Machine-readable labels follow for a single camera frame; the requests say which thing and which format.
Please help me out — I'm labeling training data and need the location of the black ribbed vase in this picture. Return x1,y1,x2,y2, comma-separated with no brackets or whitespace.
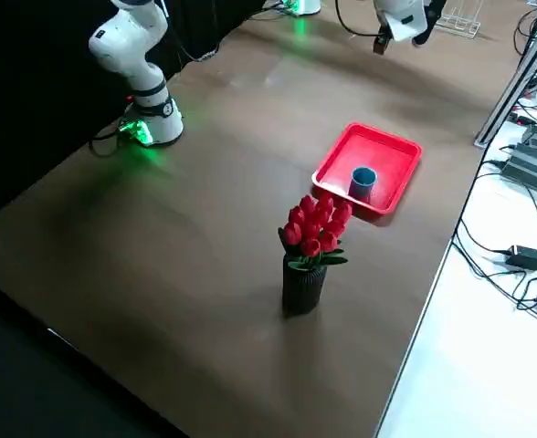
281,255,328,315

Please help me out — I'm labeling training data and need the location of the black power adapter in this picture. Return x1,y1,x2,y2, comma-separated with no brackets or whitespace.
505,245,537,269

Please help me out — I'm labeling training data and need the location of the aluminium profile post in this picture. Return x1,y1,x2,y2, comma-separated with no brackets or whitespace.
473,0,537,147

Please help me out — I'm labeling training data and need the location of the red tulip bouquet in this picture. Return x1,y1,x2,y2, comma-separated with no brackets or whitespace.
277,193,354,271

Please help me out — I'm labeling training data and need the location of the black cable with metal connector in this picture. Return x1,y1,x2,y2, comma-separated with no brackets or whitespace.
334,0,391,56

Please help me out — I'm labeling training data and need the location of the blue cup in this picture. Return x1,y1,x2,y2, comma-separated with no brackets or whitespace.
349,166,379,200

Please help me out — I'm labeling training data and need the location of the white wire cup rack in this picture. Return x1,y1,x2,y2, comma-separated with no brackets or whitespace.
435,0,483,38

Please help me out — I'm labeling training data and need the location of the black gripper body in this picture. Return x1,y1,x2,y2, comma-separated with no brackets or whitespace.
412,18,435,47

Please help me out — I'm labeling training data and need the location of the red plastic tray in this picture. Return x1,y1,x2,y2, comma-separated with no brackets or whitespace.
311,121,424,215

